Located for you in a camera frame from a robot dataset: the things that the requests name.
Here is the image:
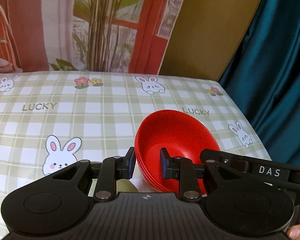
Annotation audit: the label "red plastic bowl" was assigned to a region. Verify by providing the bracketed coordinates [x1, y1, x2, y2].
[134, 109, 221, 188]

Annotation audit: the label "stacked red bowls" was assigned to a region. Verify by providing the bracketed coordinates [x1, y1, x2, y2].
[135, 149, 206, 195]

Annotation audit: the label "checkered rabbit tablecloth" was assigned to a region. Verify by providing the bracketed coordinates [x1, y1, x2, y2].
[0, 71, 269, 239]

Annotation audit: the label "teal curtain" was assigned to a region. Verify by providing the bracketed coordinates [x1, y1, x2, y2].
[219, 0, 300, 166]

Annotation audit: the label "printed chair backdrop curtain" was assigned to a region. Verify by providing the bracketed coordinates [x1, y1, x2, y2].
[0, 0, 183, 74]

